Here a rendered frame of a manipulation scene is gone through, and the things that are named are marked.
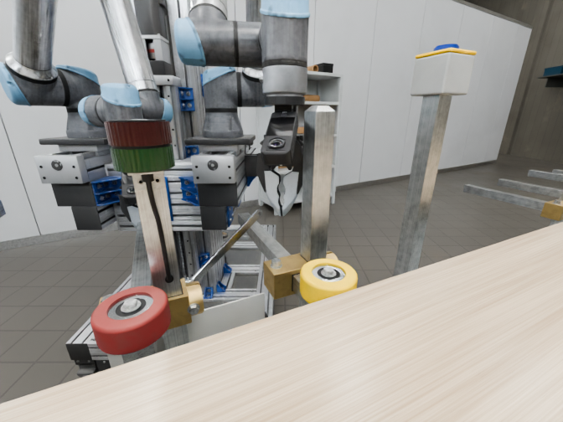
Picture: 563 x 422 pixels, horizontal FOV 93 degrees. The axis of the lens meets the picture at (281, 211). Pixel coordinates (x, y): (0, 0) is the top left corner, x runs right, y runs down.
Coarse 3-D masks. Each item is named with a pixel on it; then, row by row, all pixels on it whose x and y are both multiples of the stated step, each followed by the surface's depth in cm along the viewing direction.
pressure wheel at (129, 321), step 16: (144, 288) 34; (112, 304) 32; (128, 304) 31; (144, 304) 32; (160, 304) 31; (96, 320) 29; (112, 320) 29; (128, 320) 29; (144, 320) 29; (160, 320) 30; (96, 336) 28; (112, 336) 28; (128, 336) 28; (144, 336) 29; (160, 336) 31; (112, 352) 28; (128, 352) 29
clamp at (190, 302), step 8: (184, 280) 42; (184, 288) 40; (192, 288) 40; (200, 288) 41; (176, 296) 38; (184, 296) 38; (192, 296) 40; (200, 296) 40; (176, 304) 38; (184, 304) 39; (192, 304) 39; (200, 304) 40; (176, 312) 39; (184, 312) 39; (192, 312) 39; (200, 312) 41; (176, 320) 39; (184, 320) 40; (168, 328) 39
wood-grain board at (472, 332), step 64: (512, 256) 43; (320, 320) 30; (384, 320) 30; (448, 320) 30; (512, 320) 30; (64, 384) 23; (128, 384) 23; (192, 384) 23; (256, 384) 23; (320, 384) 23; (384, 384) 23; (448, 384) 23; (512, 384) 23
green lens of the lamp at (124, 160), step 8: (112, 152) 26; (120, 152) 26; (128, 152) 26; (136, 152) 26; (144, 152) 26; (152, 152) 27; (160, 152) 27; (168, 152) 28; (112, 160) 27; (120, 160) 26; (128, 160) 26; (136, 160) 26; (144, 160) 26; (152, 160) 27; (160, 160) 27; (168, 160) 28; (120, 168) 26; (128, 168) 26; (136, 168) 26; (144, 168) 26; (152, 168) 27; (160, 168) 27
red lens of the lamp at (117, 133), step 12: (108, 132) 26; (120, 132) 25; (132, 132) 25; (144, 132) 26; (156, 132) 26; (168, 132) 28; (120, 144) 26; (132, 144) 26; (144, 144) 26; (156, 144) 27
